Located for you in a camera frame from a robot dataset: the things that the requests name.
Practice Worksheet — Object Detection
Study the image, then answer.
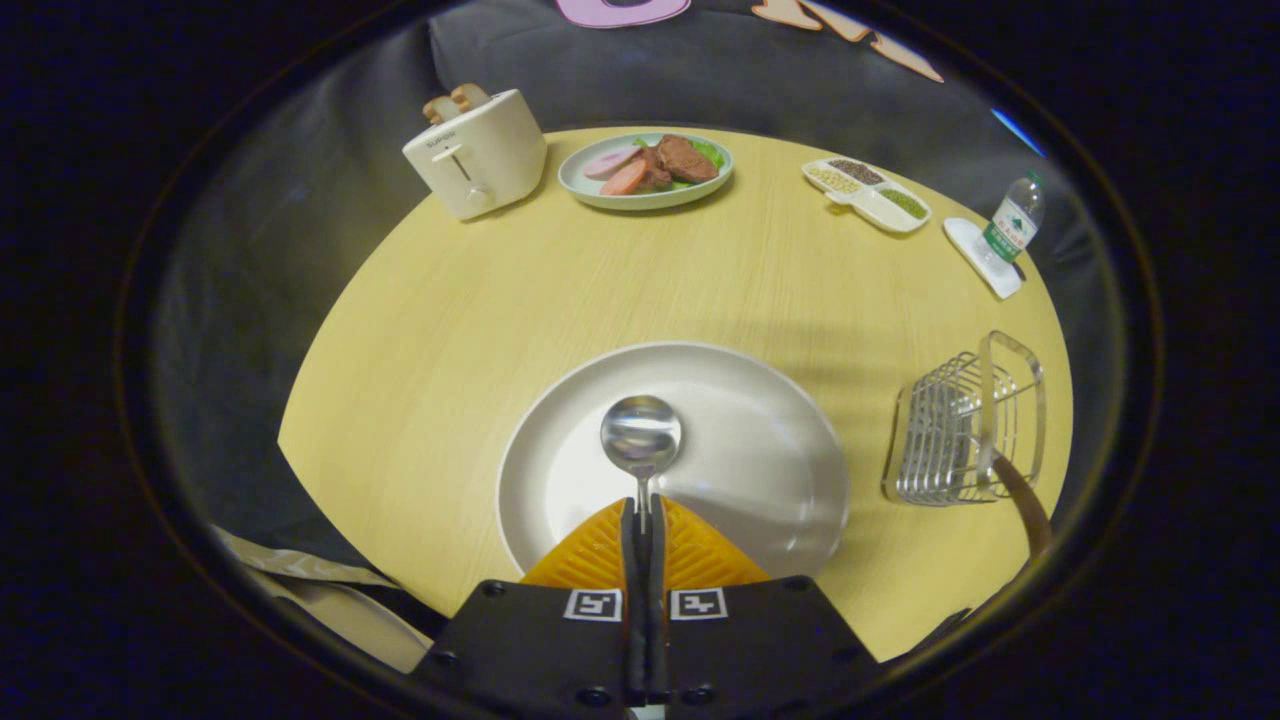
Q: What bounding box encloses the clear plastic water bottle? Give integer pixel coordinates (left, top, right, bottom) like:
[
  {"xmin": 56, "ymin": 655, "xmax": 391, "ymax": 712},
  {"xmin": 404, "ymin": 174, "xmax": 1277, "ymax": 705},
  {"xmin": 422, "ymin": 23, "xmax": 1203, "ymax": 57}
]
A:
[{"xmin": 975, "ymin": 172, "xmax": 1047, "ymax": 273}]

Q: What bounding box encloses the white divided bean dish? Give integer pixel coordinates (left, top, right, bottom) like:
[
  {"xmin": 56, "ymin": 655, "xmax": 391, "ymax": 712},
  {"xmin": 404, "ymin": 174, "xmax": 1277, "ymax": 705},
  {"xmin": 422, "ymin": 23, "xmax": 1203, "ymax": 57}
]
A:
[{"xmin": 801, "ymin": 157, "xmax": 933, "ymax": 235}]

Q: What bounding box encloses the beige cloth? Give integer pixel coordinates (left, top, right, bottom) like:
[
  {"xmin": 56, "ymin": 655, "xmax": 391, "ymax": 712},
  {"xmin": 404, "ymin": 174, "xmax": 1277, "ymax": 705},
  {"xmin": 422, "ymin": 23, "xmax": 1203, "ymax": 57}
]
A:
[{"xmin": 210, "ymin": 525, "xmax": 433, "ymax": 673}]

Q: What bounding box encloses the wooden handled metal spoon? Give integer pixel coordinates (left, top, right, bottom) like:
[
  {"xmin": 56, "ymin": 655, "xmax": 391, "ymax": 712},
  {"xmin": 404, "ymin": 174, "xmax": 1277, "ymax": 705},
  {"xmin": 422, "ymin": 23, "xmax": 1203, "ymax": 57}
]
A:
[{"xmin": 600, "ymin": 395, "xmax": 684, "ymax": 533}]

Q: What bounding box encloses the wooden handled metal fork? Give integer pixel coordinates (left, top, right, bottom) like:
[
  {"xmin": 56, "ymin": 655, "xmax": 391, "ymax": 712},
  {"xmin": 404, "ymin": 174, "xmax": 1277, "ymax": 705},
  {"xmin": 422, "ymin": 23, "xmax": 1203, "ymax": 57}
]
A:
[{"xmin": 992, "ymin": 452, "xmax": 1055, "ymax": 561}]

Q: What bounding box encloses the white square coaster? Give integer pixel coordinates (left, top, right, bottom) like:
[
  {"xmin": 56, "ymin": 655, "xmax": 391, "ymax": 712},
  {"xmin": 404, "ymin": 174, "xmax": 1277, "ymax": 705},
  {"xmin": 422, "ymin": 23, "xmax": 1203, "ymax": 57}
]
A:
[{"xmin": 943, "ymin": 217, "xmax": 1025, "ymax": 301}]

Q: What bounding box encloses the pink ham slice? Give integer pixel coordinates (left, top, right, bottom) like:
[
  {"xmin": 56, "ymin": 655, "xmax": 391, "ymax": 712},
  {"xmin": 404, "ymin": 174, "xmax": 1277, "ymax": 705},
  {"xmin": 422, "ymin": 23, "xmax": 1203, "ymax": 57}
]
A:
[{"xmin": 583, "ymin": 146, "xmax": 644, "ymax": 181}]

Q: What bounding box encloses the large white plate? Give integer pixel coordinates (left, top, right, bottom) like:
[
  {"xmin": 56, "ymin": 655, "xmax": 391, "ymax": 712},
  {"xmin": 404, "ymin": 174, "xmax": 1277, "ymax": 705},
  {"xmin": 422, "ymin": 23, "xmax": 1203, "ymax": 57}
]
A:
[{"xmin": 496, "ymin": 341, "xmax": 852, "ymax": 586}]

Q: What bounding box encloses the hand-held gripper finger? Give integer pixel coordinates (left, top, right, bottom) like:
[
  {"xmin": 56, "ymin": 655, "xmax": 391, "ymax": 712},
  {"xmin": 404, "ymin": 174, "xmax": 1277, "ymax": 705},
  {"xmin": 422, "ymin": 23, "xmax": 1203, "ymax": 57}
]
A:
[
  {"xmin": 410, "ymin": 495, "xmax": 647, "ymax": 717},
  {"xmin": 646, "ymin": 495, "xmax": 881, "ymax": 717}
]

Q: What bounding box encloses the cream toaster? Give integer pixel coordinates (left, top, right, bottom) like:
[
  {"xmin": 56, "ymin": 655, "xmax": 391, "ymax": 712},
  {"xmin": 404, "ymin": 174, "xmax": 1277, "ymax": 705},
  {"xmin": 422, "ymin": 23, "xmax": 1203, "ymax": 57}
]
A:
[{"xmin": 402, "ymin": 88, "xmax": 549, "ymax": 222}]

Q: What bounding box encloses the red sausage slice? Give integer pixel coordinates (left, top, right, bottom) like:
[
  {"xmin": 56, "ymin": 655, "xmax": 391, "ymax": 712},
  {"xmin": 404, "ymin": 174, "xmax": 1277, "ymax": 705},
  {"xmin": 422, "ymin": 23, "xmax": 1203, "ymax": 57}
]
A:
[{"xmin": 600, "ymin": 158, "xmax": 652, "ymax": 197}]

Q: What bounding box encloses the pale green plate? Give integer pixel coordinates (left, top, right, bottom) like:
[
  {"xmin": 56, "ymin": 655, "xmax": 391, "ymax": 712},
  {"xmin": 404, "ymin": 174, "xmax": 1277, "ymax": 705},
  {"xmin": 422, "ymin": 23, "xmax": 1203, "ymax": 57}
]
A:
[{"xmin": 557, "ymin": 132, "xmax": 735, "ymax": 212}]

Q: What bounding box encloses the brown meat slice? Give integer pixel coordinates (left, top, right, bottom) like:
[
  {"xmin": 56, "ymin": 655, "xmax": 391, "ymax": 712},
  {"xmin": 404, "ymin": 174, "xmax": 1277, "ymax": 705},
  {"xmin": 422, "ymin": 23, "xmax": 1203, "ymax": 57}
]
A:
[{"xmin": 654, "ymin": 135, "xmax": 722, "ymax": 185}]

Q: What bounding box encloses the metal wire cutlery basket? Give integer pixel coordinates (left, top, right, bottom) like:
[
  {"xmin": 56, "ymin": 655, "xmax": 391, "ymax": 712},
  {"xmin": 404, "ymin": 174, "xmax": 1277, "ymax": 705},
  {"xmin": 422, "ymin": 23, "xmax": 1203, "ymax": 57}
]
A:
[{"xmin": 881, "ymin": 331, "xmax": 1048, "ymax": 507}]

